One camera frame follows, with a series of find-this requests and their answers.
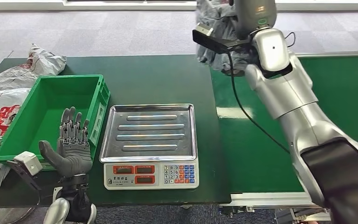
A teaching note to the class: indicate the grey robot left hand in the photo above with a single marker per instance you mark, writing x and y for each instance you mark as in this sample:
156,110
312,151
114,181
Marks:
74,154

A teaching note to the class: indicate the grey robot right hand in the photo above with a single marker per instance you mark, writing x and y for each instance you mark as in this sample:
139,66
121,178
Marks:
253,15

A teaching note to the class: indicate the grey courier package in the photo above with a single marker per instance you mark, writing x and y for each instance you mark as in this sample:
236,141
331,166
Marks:
216,15

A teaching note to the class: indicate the green conveyor belt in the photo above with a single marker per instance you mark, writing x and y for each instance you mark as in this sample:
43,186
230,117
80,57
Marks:
336,80

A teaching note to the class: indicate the green plastic crate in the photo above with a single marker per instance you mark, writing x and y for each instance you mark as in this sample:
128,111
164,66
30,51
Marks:
49,102

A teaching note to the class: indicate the electronic scale with steel tray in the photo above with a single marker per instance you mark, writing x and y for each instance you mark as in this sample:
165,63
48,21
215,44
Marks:
149,133

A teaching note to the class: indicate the round metal table base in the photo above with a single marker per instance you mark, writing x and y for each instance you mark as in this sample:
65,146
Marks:
9,216

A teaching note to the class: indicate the grey courier bag red print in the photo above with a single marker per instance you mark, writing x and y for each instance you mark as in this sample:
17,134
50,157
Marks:
40,66

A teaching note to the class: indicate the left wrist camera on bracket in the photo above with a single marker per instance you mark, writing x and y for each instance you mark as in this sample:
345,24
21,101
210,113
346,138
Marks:
27,162

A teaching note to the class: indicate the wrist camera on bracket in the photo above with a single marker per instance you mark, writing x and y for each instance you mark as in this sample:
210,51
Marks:
27,162
210,41

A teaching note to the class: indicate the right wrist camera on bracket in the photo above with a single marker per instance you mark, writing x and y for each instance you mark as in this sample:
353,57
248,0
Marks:
210,41

